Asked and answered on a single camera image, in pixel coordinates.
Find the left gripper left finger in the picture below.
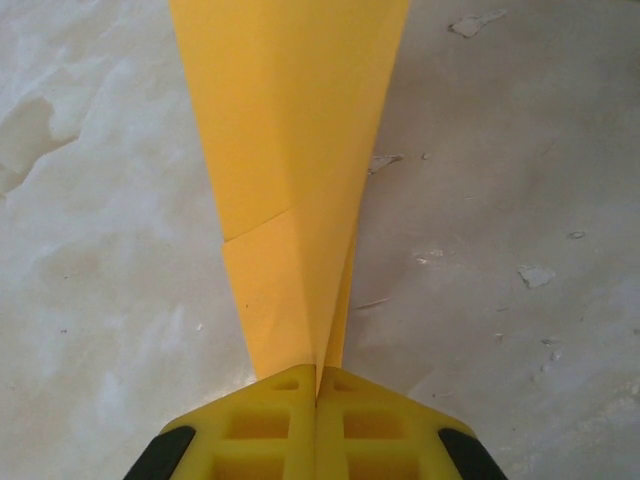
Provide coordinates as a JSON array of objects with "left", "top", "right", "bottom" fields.
[{"left": 128, "top": 363, "right": 317, "bottom": 480}]

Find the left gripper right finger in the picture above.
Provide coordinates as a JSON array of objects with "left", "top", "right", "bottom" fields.
[{"left": 315, "top": 365, "right": 509, "bottom": 480}]

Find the orange cloth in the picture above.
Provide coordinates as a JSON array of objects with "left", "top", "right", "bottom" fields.
[{"left": 168, "top": 0, "right": 412, "bottom": 396}]

